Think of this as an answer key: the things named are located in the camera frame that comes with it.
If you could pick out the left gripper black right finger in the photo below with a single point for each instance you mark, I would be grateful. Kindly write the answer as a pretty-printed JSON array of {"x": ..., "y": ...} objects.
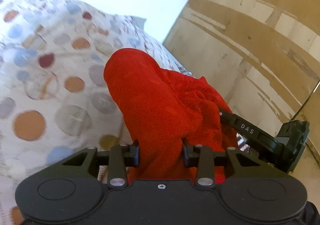
[{"x": 200, "y": 157}]

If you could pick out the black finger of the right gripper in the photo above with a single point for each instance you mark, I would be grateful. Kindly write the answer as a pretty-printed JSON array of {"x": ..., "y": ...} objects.
[{"x": 228, "y": 118}]

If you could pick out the red knit sweater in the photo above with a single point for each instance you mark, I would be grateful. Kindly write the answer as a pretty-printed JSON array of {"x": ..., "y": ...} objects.
[{"x": 161, "y": 108}]

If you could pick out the patterned quilt with circles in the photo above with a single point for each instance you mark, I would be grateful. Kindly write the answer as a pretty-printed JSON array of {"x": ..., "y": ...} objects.
[{"x": 54, "y": 100}]

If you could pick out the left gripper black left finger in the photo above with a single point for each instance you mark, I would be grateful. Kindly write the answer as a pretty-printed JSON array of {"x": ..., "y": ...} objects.
[{"x": 120, "y": 158}]

